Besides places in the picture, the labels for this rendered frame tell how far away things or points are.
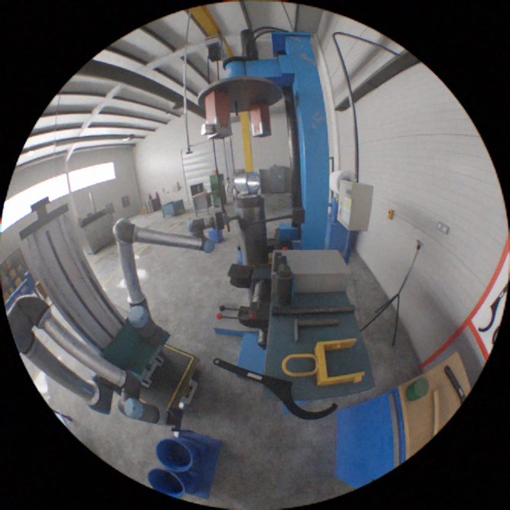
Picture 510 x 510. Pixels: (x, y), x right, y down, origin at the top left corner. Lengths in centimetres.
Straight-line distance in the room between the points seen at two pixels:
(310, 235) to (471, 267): 164
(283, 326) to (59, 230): 126
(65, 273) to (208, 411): 154
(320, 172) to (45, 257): 165
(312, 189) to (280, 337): 85
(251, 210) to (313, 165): 50
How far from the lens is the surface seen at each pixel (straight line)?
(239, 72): 133
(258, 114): 131
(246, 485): 180
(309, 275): 78
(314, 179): 105
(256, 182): 117
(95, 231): 847
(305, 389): 61
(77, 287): 114
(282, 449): 168
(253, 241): 115
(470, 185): 195
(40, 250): 109
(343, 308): 78
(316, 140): 107
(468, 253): 191
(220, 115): 104
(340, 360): 67
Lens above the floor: 165
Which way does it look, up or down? 30 degrees down
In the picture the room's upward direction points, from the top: 6 degrees counter-clockwise
